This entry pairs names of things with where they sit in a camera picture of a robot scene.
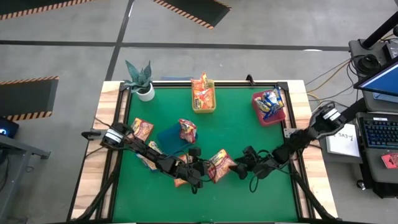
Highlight blue glowing device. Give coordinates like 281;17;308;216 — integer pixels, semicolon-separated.
0;116;20;139

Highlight monitor with blue screen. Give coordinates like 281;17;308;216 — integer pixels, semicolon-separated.
353;57;398;98

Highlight blue plastic bin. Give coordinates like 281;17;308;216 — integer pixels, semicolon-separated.
156;121;199;156

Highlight green table mat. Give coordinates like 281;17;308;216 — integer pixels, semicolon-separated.
112;86;299;222

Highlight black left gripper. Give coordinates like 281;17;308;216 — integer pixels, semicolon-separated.
160;156;211;189

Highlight red Maruchan ramen packet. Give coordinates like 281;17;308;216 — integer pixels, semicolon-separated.
128;117;155;143
206;148;238;184
178;118;198;144

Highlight hazard-striped black floor mat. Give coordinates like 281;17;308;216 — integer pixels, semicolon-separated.
0;0;96;21
151;0;233;30
0;75;60;122

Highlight pink card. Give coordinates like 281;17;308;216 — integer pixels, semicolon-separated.
381;152;398;170

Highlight yellow plastic bin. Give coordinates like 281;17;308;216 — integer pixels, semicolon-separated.
191;78;217;114

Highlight black frame strut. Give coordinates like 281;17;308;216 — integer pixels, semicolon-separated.
70;161;124;222
287;167;341;222

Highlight black stand pole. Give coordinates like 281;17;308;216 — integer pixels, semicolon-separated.
360;11;398;50

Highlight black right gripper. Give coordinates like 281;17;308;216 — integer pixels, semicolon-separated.
229;152;282;180

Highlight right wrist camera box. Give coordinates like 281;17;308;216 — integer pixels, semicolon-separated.
241;145;259;163

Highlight black keyboard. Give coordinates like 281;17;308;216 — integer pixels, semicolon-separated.
362;116;398;151

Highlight snake plant in white pot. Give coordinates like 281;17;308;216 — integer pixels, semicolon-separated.
123;59;156;103

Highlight pink plastic bin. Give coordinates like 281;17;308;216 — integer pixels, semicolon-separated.
251;89;287;128

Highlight white paper clipboard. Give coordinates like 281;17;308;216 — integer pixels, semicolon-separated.
325;123;361;158

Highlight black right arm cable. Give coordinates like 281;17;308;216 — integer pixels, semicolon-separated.
248;149;299;194

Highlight grey equipment cart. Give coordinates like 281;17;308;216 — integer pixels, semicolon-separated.
348;39;398;200

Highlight black coiled cable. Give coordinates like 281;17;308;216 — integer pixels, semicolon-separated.
354;53;382;75

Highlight orange Maruchan ramen packet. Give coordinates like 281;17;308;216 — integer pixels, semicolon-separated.
192;87;216;103
172;154;196;189
192;96;215;111
190;72;209;91

